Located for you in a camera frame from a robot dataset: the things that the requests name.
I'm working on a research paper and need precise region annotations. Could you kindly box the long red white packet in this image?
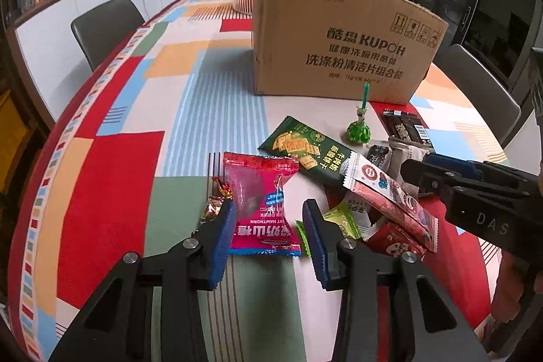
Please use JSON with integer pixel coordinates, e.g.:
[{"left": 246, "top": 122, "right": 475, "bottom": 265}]
[{"left": 341, "top": 153, "right": 438, "bottom": 253}]

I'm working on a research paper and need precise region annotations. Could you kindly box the small white snack packet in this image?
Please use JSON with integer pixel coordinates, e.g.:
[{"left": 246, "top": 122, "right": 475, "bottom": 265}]
[{"left": 341, "top": 192, "right": 376, "bottom": 225}]

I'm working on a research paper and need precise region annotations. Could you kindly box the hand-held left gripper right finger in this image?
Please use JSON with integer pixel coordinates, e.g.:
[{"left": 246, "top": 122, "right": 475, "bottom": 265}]
[{"left": 302, "top": 198, "right": 488, "bottom": 362}]

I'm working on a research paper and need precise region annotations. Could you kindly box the red gold candy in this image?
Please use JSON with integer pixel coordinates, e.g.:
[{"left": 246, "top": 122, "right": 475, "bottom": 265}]
[{"left": 204, "top": 176, "right": 234, "bottom": 225}]

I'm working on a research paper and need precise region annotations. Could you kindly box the white sideboard cabinet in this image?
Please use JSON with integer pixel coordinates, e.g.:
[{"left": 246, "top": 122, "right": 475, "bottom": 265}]
[{"left": 15, "top": 0, "right": 255, "bottom": 121}]

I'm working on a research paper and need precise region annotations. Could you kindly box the silver snack packet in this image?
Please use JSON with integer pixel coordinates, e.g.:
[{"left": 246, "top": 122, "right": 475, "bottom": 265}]
[{"left": 388, "top": 135, "right": 433, "bottom": 176}]

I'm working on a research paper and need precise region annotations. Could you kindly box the black barcode snack packet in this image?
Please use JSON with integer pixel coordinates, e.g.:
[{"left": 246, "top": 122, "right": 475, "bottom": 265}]
[{"left": 383, "top": 110, "right": 433, "bottom": 144}]

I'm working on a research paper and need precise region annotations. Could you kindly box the pink snack packet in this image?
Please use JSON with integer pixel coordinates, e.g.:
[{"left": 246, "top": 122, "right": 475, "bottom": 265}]
[{"left": 223, "top": 152, "right": 302, "bottom": 258}]

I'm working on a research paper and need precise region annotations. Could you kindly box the dark grey chair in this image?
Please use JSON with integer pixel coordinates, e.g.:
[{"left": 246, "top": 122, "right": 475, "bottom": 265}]
[
  {"left": 433, "top": 44, "right": 522, "bottom": 148},
  {"left": 71, "top": 0, "right": 146, "bottom": 72}
]

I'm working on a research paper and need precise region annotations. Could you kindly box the brown cardboard box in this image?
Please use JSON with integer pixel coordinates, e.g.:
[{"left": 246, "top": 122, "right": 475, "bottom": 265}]
[{"left": 251, "top": 0, "right": 449, "bottom": 105}]

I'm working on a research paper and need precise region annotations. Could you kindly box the colourful patchwork tablecloth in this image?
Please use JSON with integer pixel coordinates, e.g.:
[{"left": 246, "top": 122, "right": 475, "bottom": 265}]
[{"left": 6, "top": 0, "right": 510, "bottom": 362}]

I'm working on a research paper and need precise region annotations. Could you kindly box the light green small packet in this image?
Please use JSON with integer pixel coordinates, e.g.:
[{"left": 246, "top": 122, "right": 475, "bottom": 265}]
[{"left": 296, "top": 203, "right": 362, "bottom": 259}]

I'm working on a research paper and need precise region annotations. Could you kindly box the green lollipop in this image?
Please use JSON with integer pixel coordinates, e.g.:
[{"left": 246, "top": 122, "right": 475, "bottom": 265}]
[{"left": 345, "top": 86, "right": 372, "bottom": 144}]

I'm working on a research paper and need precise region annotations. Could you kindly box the dark green cracker packet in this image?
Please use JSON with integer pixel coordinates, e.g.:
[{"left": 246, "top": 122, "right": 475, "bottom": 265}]
[{"left": 258, "top": 116, "right": 361, "bottom": 187}]

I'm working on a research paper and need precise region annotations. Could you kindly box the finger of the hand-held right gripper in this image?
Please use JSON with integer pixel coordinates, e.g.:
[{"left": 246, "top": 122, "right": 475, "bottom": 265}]
[
  {"left": 424, "top": 152, "right": 510, "bottom": 182},
  {"left": 400, "top": 159, "right": 458, "bottom": 199}
]

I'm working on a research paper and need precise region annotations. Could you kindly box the person's right hand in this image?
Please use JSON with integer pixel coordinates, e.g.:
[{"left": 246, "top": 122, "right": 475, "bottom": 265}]
[{"left": 491, "top": 249, "right": 543, "bottom": 335}]

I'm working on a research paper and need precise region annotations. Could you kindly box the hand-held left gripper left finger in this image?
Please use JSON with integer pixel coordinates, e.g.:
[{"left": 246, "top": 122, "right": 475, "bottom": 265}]
[{"left": 49, "top": 200, "right": 238, "bottom": 362}]

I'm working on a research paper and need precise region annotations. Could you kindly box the red snack packet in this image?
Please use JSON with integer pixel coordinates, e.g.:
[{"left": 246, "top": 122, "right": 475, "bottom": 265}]
[{"left": 365, "top": 215, "right": 427, "bottom": 261}]

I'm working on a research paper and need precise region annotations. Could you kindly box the small black snack packet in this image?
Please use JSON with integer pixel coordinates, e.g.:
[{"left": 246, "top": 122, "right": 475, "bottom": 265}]
[{"left": 366, "top": 144, "right": 391, "bottom": 172}]

